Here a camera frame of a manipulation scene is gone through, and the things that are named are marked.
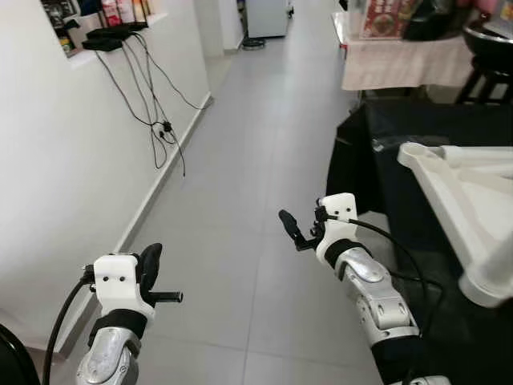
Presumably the white plastic table top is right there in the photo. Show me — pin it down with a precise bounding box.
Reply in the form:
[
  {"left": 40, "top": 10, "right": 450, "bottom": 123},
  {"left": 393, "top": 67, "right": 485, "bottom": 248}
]
[{"left": 397, "top": 140, "right": 513, "bottom": 310}]

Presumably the clear adhesive tape patch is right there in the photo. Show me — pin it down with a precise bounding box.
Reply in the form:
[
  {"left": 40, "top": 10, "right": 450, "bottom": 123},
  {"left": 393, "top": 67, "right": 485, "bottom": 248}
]
[{"left": 370, "top": 136, "right": 400, "bottom": 153}]

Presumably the black bowl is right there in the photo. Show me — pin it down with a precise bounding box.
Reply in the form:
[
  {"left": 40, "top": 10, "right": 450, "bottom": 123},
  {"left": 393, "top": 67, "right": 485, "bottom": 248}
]
[{"left": 463, "top": 20, "right": 513, "bottom": 75}]

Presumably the black flat box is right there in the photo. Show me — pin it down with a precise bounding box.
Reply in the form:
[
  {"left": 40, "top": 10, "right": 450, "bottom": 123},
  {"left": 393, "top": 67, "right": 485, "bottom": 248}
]
[
  {"left": 83, "top": 38, "right": 123, "bottom": 51},
  {"left": 88, "top": 22, "right": 149, "bottom": 39}
]

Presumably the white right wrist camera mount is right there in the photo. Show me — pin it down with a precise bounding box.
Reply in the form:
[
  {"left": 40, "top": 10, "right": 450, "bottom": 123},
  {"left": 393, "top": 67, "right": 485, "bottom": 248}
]
[{"left": 315, "top": 192, "right": 359, "bottom": 265}]

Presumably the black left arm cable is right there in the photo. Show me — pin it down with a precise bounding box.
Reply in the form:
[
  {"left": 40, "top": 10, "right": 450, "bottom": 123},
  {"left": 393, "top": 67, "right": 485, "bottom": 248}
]
[{"left": 42, "top": 269, "right": 95, "bottom": 385}]

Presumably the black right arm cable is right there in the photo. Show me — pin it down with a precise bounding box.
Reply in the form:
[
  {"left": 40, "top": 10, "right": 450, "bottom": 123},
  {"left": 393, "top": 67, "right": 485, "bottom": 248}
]
[{"left": 321, "top": 213, "right": 446, "bottom": 385}]

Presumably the black wall cable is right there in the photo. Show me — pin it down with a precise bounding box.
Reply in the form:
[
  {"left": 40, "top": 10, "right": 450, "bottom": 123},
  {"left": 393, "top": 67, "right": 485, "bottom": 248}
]
[
  {"left": 95, "top": 48, "right": 187, "bottom": 176},
  {"left": 128, "top": 32, "right": 208, "bottom": 111}
]

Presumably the white fridge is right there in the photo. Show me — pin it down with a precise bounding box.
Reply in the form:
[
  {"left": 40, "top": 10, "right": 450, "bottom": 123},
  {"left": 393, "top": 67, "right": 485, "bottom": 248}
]
[{"left": 244, "top": 0, "right": 291, "bottom": 39}]

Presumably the black tablecloth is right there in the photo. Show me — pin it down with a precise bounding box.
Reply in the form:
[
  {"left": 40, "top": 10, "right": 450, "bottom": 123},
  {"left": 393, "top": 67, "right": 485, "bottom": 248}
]
[{"left": 325, "top": 98, "right": 513, "bottom": 385}]

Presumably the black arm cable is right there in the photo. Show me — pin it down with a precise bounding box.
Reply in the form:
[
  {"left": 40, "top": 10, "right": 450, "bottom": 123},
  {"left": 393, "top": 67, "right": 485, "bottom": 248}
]
[
  {"left": 321, "top": 213, "right": 446, "bottom": 385},
  {"left": 42, "top": 269, "right": 95, "bottom": 385}
]

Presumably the red printed box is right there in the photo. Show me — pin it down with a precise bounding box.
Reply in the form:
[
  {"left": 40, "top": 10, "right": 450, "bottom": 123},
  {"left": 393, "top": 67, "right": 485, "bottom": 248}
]
[{"left": 362, "top": 0, "right": 418, "bottom": 39}]

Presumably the beige tablecloth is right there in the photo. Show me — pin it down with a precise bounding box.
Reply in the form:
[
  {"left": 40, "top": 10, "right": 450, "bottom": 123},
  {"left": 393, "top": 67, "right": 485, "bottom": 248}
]
[{"left": 335, "top": 12, "right": 482, "bottom": 91}]

